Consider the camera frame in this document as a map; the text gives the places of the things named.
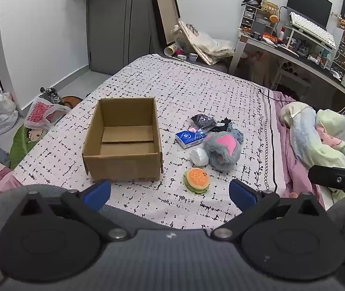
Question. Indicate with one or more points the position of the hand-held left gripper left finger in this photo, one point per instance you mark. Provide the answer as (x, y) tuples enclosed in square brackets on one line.
[(98, 191)]

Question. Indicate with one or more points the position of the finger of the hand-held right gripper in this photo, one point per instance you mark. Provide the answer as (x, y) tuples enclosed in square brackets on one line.
[(336, 177)]

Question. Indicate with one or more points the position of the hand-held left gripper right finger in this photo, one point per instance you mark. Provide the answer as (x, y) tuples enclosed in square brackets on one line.
[(242, 192)]

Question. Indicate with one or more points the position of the cardboard box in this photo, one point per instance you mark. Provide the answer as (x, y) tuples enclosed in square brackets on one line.
[(124, 165)]

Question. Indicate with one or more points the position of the hamburger plush toy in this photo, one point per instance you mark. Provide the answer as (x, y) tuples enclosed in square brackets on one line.
[(196, 179)]

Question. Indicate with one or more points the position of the grey pink plush toy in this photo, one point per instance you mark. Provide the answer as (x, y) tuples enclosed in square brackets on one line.
[(224, 148)]

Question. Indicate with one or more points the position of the white soft ball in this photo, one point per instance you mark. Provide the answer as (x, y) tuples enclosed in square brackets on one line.
[(199, 157)]

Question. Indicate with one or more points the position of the black lace trimmed cloth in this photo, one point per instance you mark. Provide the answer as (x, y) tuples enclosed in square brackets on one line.
[(225, 124)]

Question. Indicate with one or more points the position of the pastel printed blanket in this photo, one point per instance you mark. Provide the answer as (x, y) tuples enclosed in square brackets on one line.
[(336, 133)]

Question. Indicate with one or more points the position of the pink bed sheet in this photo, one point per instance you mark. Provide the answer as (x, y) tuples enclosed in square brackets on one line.
[(290, 157)]

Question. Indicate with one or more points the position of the blue tissue pack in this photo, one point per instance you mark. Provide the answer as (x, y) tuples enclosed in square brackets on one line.
[(187, 138)]

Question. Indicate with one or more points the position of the black foil packet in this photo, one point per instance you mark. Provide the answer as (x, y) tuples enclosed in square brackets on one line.
[(204, 122)]

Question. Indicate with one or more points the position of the green cartoon mat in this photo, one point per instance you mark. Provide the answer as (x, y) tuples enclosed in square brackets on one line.
[(24, 145)]

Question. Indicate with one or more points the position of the red white plastic bag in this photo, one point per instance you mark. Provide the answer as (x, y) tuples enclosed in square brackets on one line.
[(39, 113)]

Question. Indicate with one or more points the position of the white black patterned bedspread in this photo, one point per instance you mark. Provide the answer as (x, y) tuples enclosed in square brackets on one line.
[(190, 91)]

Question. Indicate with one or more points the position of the white desk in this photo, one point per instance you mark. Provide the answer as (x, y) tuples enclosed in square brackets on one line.
[(311, 63)]

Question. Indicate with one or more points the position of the small lavender box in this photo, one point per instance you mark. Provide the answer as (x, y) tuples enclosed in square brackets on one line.
[(193, 57)]

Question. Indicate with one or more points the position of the cream tote bag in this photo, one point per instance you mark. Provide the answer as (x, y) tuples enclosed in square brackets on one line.
[(215, 47)]

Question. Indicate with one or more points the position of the white keyboard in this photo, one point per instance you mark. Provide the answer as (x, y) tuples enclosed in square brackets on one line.
[(311, 28)]

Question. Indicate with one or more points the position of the white monitor riser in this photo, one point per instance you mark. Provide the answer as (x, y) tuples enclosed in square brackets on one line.
[(293, 30)]

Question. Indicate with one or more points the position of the paper cup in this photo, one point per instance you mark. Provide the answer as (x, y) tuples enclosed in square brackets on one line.
[(170, 51)]

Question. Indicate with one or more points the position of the grey door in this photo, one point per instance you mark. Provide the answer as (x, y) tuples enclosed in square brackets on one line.
[(115, 30)]

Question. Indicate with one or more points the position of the black computer monitor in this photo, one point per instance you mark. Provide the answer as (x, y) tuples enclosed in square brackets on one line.
[(308, 3)]

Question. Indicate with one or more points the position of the desk drawer organizer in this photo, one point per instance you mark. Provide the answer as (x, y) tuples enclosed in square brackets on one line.
[(252, 15)]

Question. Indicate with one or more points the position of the black framed board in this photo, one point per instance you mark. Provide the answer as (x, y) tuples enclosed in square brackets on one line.
[(166, 15)]

